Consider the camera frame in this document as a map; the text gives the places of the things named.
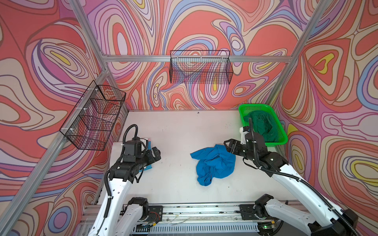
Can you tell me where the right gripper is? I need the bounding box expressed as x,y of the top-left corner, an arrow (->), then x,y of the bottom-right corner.
223,139 -> 258,162

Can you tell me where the blue t-shirt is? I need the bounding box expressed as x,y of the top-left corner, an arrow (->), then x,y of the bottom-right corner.
190,145 -> 236,186

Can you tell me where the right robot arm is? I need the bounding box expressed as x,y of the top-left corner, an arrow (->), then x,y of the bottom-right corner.
223,125 -> 359,236

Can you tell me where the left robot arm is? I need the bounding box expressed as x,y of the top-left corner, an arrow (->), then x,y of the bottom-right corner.
88,138 -> 161,236

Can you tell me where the dark green t-shirt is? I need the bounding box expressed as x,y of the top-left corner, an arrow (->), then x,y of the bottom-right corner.
243,110 -> 279,143

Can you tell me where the green plastic basket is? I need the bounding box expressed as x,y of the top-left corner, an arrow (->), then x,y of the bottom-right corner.
238,104 -> 288,147

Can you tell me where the black wire basket left wall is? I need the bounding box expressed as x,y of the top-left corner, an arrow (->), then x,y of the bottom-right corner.
60,81 -> 126,151

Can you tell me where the black wire basket wall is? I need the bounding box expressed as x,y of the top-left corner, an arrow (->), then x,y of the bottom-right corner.
60,81 -> 126,151
169,50 -> 234,85

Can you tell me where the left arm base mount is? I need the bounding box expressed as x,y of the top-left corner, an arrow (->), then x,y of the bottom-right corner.
121,204 -> 163,223

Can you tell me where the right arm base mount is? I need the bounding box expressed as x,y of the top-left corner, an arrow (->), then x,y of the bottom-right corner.
235,204 -> 279,221

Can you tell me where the aluminium frame right post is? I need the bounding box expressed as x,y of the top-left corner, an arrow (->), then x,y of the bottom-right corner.
265,0 -> 332,107

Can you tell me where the aluminium frame post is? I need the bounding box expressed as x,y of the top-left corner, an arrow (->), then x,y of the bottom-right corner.
265,0 -> 332,107
1,1 -> 127,236

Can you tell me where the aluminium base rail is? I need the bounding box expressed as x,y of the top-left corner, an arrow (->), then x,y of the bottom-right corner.
73,203 -> 334,236

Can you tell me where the black wire basket back wall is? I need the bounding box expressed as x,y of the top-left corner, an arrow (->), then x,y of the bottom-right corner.
169,50 -> 234,85

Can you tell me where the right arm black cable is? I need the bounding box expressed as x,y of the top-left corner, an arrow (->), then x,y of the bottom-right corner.
247,117 -> 359,236

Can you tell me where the aluminium frame back bar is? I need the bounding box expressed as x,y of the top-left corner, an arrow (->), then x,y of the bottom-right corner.
102,55 -> 293,63

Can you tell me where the aluminium frame left post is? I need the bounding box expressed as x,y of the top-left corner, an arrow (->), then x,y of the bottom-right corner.
1,1 -> 127,236

